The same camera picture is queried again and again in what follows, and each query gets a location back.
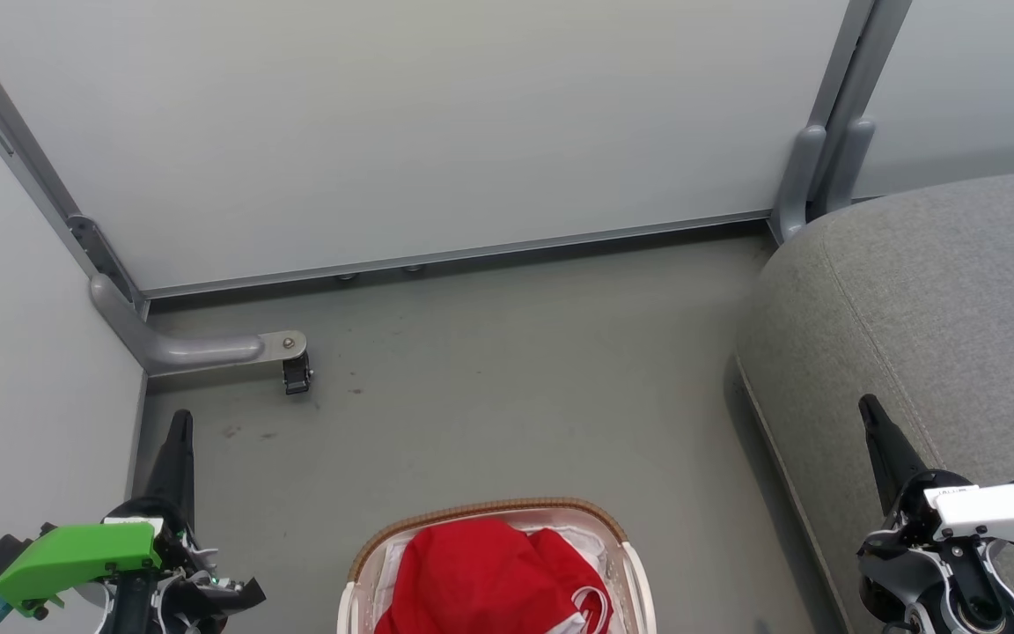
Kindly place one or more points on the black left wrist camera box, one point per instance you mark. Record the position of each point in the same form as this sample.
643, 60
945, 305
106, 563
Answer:
1, 555

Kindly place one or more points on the red shirt with white stripes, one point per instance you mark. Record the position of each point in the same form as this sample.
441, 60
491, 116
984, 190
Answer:
481, 577

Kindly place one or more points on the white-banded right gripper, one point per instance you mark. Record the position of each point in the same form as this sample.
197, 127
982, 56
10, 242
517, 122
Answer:
991, 515

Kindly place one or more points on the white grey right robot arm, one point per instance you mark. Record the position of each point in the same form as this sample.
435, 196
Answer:
969, 590

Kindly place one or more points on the aluminium partition bottom rail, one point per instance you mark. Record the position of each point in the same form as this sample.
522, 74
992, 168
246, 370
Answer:
472, 253

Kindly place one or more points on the grey partition post with hinge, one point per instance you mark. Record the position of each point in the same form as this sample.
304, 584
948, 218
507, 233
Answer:
27, 172

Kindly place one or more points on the grey curved partition foot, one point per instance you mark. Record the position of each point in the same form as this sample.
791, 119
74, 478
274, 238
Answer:
181, 350

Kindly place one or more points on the grey fabric sofa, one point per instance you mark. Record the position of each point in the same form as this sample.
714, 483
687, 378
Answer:
938, 308

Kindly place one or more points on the black caster wheel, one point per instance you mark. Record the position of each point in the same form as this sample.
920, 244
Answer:
297, 377

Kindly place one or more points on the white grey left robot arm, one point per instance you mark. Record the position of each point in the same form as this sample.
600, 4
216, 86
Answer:
133, 608

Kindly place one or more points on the white laundry basket brown rim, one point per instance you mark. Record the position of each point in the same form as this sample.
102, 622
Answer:
635, 581

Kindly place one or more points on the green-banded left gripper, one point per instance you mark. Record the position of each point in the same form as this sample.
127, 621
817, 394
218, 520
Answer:
76, 555

